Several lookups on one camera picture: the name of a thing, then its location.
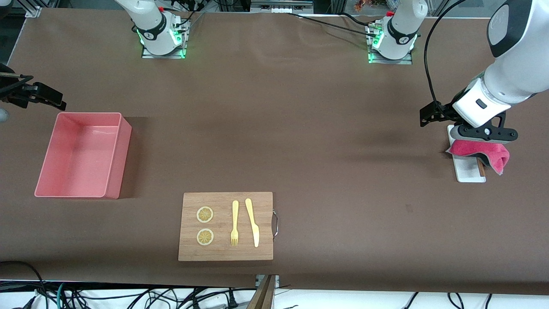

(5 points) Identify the red cloth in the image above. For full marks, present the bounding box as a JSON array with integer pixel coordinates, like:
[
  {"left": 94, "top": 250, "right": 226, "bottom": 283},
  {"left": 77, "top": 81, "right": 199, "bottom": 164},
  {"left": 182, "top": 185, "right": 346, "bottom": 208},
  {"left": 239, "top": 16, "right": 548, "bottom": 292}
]
[{"left": 446, "top": 139, "right": 510, "bottom": 176}]

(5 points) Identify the pink plastic bin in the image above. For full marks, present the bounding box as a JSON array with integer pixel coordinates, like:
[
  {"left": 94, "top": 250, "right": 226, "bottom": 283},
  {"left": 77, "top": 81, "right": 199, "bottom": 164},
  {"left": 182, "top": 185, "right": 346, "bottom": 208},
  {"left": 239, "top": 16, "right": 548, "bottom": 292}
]
[{"left": 34, "top": 112, "right": 132, "bottom": 200}]

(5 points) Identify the white rectangular tray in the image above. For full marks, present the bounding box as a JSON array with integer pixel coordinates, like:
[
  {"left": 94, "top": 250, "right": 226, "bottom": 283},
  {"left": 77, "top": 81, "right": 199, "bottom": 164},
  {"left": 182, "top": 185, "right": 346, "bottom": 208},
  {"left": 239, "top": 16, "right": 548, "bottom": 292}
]
[{"left": 447, "top": 124, "right": 487, "bottom": 183}]

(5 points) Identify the orange object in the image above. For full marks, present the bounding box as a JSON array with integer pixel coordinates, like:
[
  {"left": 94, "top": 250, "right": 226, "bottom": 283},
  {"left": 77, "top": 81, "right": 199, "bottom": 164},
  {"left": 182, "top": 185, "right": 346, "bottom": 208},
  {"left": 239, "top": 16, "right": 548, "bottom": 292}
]
[{"left": 354, "top": 0, "right": 386, "bottom": 12}]

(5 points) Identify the grey metal device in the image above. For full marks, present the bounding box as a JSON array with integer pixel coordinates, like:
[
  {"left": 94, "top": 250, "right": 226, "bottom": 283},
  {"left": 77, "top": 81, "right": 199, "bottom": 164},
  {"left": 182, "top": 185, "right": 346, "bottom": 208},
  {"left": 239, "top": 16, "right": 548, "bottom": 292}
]
[{"left": 250, "top": 0, "right": 314, "bottom": 13}]

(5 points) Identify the yellow plastic knife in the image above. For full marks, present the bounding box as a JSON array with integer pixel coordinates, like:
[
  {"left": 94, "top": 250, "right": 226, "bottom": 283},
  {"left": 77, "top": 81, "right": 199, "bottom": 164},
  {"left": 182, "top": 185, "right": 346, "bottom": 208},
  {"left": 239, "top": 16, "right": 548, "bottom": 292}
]
[{"left": 245, "top": 198, "right": 260, "bottom": 248}]

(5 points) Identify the yellow plastic fork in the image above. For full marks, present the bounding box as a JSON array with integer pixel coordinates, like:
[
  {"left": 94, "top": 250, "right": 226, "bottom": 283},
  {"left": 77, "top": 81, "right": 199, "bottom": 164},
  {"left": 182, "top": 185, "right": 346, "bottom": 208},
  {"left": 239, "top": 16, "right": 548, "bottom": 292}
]
[{"left": 230, "top": 200, "right": 239, "bottom": 247}]

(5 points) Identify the wooden cutting board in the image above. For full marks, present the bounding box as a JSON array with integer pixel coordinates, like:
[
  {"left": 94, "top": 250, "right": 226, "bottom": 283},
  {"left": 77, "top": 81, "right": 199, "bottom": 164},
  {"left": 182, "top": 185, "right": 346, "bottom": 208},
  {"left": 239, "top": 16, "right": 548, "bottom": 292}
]
[{"left": 178, "top": 192, "right": 274, "bottom": 261}]

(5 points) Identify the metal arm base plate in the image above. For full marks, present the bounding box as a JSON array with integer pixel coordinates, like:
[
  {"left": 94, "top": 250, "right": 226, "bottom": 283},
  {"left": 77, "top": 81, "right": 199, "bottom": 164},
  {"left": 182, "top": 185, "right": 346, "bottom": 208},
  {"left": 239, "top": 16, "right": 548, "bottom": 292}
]
[
  {"left": 142, "top": 26, "right": 186, "bottom": 59},
  {"left": 368, "top": 24, "right": 413, "bottom": 65}
]

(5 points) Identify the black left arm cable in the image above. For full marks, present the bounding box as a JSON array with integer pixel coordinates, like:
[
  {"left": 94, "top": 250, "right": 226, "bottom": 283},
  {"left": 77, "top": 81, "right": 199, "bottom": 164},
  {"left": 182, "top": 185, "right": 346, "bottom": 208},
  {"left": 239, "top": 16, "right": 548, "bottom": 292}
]
[{"left": 424, "top": 0, "right": 468, "bottom": 113}]

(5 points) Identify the black cable on table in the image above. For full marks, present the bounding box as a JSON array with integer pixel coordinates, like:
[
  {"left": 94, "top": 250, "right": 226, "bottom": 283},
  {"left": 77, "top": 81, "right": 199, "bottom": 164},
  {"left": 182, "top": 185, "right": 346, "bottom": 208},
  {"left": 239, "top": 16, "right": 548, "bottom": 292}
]
[{"left": 285, "top": 12, "right": 382, "bottom": 39}]

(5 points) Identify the black looped floor cable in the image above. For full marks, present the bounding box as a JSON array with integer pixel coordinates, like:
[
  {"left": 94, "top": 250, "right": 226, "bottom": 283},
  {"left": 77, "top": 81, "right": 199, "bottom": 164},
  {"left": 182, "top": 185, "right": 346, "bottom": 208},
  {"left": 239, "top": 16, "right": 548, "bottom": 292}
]
[{"left": 0, "top": 261, "right": 45, "bottom": 309}]

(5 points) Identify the small metal bracket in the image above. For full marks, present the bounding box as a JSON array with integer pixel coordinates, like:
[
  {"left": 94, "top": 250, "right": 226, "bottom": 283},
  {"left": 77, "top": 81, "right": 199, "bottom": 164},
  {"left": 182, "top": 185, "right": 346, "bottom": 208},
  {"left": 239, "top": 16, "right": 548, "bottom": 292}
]
[{"left": 255, "top": 275, "right": 280, "bottom": 289}]

